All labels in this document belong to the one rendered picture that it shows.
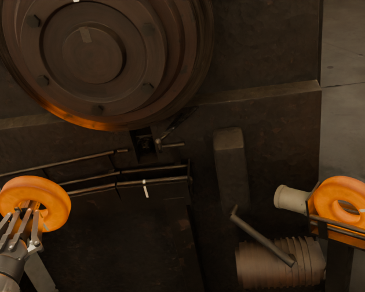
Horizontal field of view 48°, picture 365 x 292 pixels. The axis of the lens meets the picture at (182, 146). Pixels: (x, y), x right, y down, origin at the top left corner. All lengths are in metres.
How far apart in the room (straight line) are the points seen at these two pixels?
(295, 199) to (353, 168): 1.20
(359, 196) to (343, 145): 1.43
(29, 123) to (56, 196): 0.35
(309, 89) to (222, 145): 0.26
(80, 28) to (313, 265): 0.78
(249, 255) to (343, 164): 1.20
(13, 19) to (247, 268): 0.80
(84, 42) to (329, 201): 0.62
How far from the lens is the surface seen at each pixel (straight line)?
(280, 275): 1.12
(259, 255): 1.12
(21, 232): 0.89
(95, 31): 0.80
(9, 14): 0.93
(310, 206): 1.00
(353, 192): 0.94
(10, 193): 0.94
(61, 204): 0.93
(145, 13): 0.78
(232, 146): 1.02
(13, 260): 0.83
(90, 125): 1.02
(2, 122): 1.27
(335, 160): 2.25
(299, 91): 1.08
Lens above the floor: 1.40
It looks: 35 degrees down
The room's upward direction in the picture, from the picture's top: 12 degrees counter-clockwise
